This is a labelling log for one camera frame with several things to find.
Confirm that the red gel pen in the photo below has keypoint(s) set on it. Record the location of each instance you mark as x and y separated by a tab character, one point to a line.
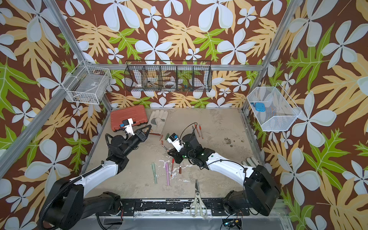
173	161

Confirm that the red plastic tool case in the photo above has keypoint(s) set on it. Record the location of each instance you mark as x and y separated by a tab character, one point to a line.
136	113

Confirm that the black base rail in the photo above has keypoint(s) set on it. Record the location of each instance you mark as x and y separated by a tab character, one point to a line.
216	207

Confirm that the white wire basket left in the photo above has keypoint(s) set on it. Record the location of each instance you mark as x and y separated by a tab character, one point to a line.
88	84

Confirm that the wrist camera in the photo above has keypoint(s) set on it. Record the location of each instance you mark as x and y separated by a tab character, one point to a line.
126	126
176	142

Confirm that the white handled scissors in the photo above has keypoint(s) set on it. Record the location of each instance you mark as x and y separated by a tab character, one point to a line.
198	207

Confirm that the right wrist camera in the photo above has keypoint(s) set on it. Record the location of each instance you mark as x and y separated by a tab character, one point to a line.
176	142

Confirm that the clear red-capped pen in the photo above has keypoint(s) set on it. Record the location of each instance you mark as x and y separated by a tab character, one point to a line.
200	128

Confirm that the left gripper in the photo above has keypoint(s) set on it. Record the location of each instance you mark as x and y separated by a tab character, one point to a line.
140	135

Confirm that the light green pen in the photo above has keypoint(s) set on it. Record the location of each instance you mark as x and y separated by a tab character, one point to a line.
154	173

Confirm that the blue object in basket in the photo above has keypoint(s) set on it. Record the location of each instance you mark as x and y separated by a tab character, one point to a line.
259	107

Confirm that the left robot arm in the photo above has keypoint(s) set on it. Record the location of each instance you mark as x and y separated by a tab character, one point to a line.
67	203

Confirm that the pink pen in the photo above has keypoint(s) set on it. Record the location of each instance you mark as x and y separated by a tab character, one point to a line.
167	174

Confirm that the black wire basket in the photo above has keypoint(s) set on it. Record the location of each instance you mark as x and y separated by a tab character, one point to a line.
171	76

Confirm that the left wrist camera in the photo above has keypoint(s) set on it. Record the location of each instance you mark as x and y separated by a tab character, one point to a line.
126	126

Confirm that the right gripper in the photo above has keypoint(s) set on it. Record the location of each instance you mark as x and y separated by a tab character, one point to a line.
177	156

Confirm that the white mesh basket right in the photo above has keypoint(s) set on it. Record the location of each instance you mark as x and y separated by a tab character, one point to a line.
281	110

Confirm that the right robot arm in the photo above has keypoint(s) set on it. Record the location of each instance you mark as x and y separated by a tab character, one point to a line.
259	189

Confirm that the beige work glove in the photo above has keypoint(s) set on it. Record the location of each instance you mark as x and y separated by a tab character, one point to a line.
157	121

